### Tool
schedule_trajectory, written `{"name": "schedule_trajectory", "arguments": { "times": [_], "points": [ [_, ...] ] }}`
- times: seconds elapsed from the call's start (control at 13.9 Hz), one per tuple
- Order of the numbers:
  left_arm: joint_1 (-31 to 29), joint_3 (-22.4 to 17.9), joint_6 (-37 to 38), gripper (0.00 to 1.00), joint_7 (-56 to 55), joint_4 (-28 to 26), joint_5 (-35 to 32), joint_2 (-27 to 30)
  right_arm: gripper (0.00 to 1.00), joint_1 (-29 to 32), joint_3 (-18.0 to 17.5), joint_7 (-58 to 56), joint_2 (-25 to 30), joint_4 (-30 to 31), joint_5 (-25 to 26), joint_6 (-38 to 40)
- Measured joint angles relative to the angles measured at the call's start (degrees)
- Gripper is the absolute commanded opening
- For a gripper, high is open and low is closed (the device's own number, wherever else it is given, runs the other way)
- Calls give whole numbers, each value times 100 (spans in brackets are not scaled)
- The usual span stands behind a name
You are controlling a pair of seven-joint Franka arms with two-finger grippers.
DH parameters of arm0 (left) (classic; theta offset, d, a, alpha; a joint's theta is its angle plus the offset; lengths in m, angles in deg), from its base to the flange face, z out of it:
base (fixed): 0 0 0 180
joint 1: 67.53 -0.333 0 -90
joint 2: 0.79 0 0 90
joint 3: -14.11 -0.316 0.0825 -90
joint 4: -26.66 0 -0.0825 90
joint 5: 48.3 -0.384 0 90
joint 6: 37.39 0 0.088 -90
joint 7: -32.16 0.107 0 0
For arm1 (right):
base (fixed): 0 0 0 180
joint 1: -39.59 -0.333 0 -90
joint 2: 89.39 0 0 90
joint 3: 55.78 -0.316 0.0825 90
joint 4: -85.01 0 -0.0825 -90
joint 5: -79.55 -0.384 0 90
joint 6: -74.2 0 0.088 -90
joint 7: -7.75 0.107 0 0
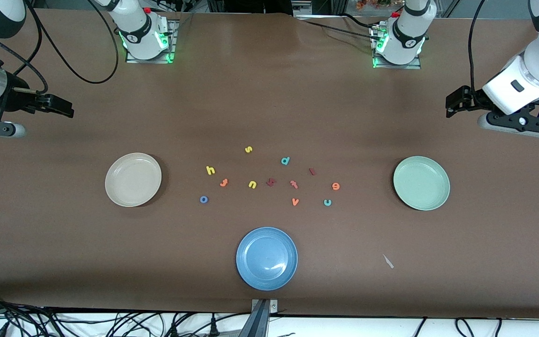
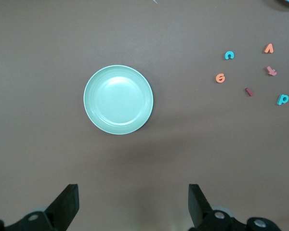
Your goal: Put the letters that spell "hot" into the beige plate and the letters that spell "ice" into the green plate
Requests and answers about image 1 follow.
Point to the orange artificial flowers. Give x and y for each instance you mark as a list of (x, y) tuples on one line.
[(372, 3)]

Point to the black power plug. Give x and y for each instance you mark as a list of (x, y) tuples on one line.
[(174, 331), (213, 327)]

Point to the light green round plate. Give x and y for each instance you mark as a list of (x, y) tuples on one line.
[(421, 183)]

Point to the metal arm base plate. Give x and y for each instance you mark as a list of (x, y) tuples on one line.
[(398, 67), (148, 61)]

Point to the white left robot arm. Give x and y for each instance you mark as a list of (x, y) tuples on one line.
[(407, 32)]

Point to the yellow foam letter h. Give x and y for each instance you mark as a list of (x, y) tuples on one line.
[(209, 170)]

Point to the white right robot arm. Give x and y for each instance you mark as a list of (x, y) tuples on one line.
[(136, 28)]

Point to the beige brown round plate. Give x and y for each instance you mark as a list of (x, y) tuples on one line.
[(133, 179)]

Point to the small white paper scrap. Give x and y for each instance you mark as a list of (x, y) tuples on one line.
[(388, 261)]

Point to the brown table cover sheet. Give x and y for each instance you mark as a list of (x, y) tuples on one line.
[(269, 93)]

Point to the blue round plate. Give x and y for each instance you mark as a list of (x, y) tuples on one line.
[(266, 259)]

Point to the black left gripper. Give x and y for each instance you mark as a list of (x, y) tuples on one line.
[(467, 99)]

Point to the orange foam letter j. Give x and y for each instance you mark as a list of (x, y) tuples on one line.
[(223, 182)]

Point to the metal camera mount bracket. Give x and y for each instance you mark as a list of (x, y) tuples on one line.
[(261, 318)]

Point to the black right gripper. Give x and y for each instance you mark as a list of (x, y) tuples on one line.
[(18, 97)]

